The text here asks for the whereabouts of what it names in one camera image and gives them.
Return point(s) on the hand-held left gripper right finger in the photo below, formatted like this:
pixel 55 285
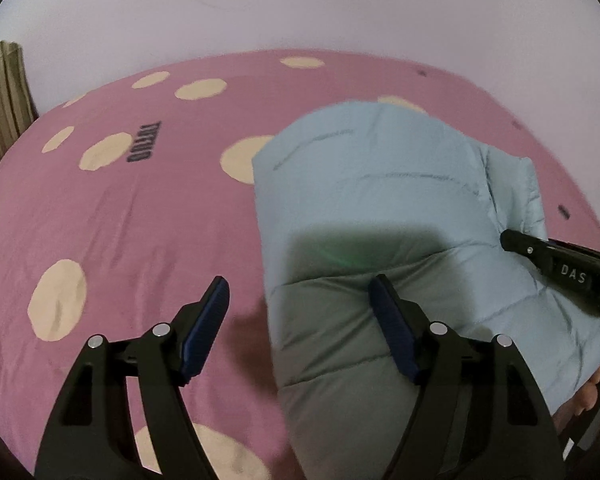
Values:
pixel 396 334

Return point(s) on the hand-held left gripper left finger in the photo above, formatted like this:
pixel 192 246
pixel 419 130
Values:
pixel 206 330

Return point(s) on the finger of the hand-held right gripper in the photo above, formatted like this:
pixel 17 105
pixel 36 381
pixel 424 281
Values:
pixel 525 249

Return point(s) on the light blue puffer jacket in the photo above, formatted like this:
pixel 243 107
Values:
pixel 380 200

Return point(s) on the person's right hand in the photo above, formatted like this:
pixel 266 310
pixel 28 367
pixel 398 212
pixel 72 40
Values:
pixel 587 396

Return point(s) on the pink dotted bed sheet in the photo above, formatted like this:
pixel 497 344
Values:
pixel 130 235

